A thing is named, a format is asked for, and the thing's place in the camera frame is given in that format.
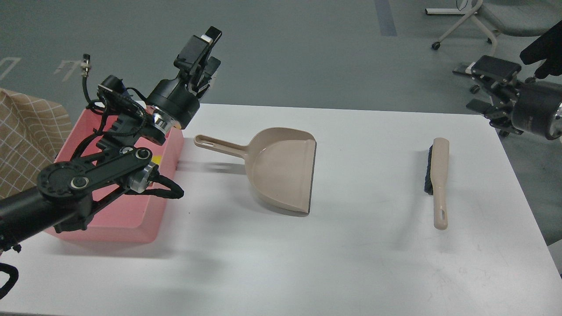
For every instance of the grey office chair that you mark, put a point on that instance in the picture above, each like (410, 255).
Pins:
(517, 18)

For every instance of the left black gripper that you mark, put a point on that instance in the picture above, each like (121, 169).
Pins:
(194, 62)

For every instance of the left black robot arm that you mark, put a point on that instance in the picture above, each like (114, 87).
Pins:
(107, 164)

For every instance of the beige plastic dustpan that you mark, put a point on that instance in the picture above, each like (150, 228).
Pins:
(279, 163)

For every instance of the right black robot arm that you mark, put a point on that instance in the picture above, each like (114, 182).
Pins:
(515, 106)

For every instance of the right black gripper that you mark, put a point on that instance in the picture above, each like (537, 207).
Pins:
(538, 107)

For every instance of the beige hand brush black bristles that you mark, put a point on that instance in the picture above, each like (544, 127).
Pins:
(436, 180)

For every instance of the person dark sleeve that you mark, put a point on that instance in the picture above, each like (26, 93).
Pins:
(547, 48)

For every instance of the beige checkered cloth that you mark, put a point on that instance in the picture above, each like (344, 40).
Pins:
(32, 132)

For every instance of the pink plastic bin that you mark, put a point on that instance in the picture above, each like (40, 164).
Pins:
(129, 218)

